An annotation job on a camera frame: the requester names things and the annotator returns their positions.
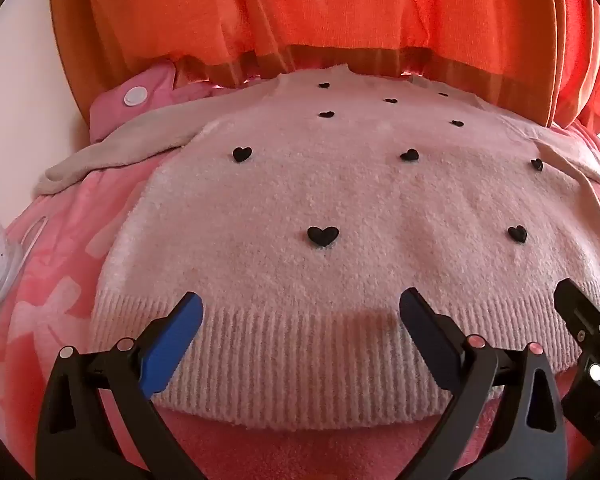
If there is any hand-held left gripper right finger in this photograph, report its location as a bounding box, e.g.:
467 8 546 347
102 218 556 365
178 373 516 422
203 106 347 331
399 287 569 480

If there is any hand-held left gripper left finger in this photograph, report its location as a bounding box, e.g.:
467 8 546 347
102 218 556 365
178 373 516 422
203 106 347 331
36 290 205 480

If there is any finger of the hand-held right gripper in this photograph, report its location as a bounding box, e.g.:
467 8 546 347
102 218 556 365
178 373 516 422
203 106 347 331
553 277 600 463

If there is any pink sweater with black hearts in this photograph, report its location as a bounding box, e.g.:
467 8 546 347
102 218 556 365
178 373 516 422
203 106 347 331
34 62 600 432

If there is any pink bow-print blanket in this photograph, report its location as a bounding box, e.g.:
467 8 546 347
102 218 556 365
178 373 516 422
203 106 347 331
0 125 600 480

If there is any pink pillow with white button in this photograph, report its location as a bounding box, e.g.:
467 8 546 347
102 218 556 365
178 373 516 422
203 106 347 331
88 58 231 144

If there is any orange curtain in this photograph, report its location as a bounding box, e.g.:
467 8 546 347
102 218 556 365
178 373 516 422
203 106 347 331
49 0 600 137

